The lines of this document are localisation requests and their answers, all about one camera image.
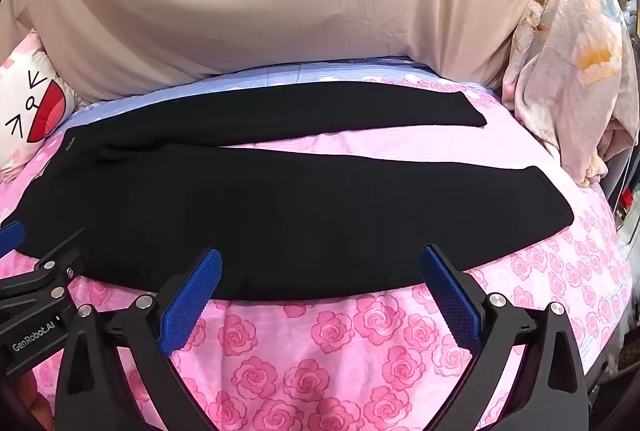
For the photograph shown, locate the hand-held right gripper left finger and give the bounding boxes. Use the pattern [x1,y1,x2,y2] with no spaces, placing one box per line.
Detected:
[54,247,223,431]

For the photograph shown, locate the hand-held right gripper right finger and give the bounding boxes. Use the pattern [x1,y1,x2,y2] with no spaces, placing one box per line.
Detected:
[420,243,588,431]

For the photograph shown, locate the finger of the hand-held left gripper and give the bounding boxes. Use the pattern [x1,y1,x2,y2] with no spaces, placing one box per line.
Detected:
[0,229,87,307]
[0,220,27,258]

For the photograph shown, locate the black pants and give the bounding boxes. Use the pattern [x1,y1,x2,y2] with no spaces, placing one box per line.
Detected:
[14,81,574,301]

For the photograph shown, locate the pink floral bedsheet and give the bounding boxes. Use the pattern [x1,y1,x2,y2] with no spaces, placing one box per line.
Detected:
[0,56,636,431]

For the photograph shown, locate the cartoon face pillow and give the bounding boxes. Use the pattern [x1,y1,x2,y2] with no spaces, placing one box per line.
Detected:
[0,31,81,172]

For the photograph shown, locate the floral fleece blanket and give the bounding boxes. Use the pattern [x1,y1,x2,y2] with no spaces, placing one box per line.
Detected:
[501,0,640,187]

